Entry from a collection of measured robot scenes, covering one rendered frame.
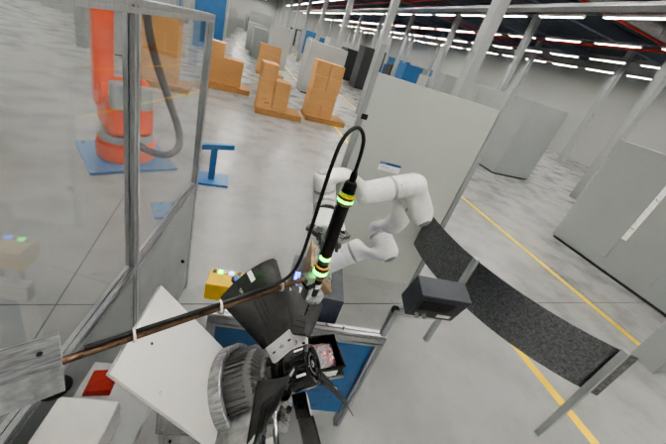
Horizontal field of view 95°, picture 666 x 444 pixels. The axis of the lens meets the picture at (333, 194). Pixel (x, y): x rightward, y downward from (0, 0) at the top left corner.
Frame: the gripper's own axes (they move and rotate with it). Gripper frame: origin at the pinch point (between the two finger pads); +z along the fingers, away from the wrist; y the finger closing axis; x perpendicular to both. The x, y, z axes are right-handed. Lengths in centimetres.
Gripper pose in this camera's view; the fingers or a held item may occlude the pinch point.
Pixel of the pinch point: (329, 243)
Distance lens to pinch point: 87.0
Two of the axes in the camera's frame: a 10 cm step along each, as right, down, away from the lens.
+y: -9.6, -2.1, -1.9
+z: 0.8, 4.7, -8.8
